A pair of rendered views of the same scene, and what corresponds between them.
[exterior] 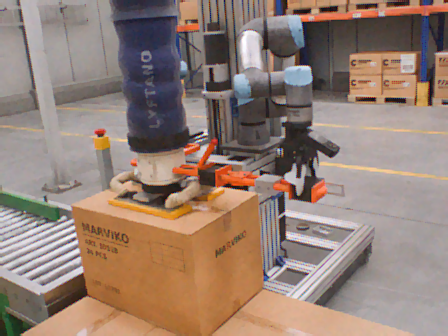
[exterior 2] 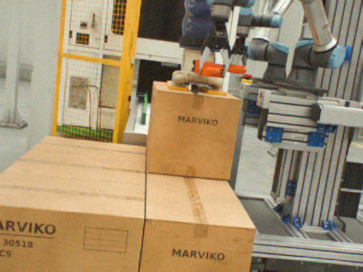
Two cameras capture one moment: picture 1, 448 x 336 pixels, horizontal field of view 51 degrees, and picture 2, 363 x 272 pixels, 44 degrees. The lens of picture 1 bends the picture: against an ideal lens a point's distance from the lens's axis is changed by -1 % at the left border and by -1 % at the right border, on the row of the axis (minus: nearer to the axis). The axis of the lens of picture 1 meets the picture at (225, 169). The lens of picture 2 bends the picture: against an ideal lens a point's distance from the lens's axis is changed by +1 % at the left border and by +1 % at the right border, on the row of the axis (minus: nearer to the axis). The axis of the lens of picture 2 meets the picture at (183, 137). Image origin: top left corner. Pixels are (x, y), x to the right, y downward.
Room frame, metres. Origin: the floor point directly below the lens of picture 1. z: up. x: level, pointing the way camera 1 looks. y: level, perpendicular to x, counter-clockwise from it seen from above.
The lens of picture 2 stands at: (0.04, -1.49, 1.11)
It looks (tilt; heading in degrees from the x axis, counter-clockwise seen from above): 10 degrees down; 46
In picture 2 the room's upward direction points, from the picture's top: 7 degrees clockwise
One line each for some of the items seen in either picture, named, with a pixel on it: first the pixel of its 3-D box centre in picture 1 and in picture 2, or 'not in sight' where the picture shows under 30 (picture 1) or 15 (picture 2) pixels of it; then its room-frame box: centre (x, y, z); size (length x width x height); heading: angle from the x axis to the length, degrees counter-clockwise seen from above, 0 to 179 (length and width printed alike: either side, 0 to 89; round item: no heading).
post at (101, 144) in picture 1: (113, 217); (237, 144); (2.69, 0.70, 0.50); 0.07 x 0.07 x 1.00; 52
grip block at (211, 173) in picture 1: (215, 174); (203, 66); (1.55, 0.04, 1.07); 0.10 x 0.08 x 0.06; 142
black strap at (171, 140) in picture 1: (159, 135); (200, 43); (1.71, 0.23, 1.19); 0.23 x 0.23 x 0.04
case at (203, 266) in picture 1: (169, 246); (188, 126); (1.70, 0.24, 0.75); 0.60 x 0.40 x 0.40; 53
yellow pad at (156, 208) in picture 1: (147, 200); (177, 83); (1.63, 0.29, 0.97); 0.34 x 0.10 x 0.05; 52
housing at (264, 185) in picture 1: (269, 184); not in sight; (1.42, -0.13, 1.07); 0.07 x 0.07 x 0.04; 52
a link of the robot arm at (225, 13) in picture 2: (299, 114); (220, 12); (1.35, -0.22, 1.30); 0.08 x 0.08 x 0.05
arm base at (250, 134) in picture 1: (253, 131); (300, 76); (2.11, -0.14, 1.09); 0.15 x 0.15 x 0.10
